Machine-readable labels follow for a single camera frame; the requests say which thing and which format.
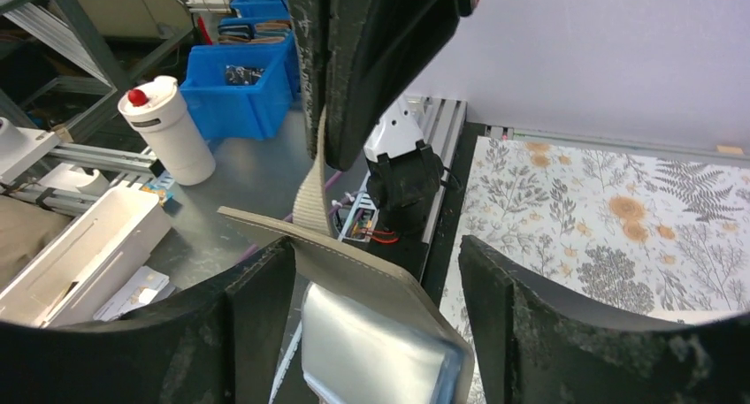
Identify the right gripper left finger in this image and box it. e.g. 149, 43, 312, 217
1, 239, 295, 403

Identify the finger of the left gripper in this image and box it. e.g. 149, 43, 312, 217
325, 0, 460, 171
287, 0, 333, 162

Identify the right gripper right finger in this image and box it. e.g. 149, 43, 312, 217
458, 235, 749, 403

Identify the beige leather card holder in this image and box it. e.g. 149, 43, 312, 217
219, 144, 475, 403

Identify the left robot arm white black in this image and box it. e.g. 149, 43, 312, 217
287, 0, 479, 233

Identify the blue plastic bin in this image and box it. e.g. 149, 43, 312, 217
180, 37, 294, 141

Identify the floral tablecloth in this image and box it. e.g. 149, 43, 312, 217
457, 137, 749, 315

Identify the white plastic tray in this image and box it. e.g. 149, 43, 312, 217
1, 187, 172, 328

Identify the white tumbler red button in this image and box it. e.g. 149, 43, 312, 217
118, 75, 216, 186

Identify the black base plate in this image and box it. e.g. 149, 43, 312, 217
272, 118, 486, 403

